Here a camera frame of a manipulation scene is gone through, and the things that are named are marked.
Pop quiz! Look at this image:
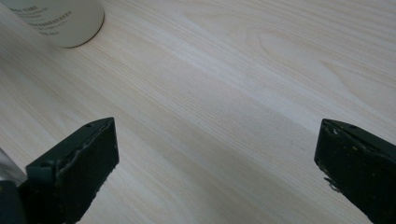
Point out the white cylindrical bottle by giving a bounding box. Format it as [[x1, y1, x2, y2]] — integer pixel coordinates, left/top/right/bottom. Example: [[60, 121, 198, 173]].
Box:
[[0, 0, 106, 49]]

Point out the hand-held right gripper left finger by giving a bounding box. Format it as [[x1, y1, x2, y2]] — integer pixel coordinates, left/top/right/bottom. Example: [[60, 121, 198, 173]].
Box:
[[18, 117, 120, 224]]

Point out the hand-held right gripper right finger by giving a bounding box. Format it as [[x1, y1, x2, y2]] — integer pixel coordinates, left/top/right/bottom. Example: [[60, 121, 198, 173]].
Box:
[[314, 118, 396, 224]]

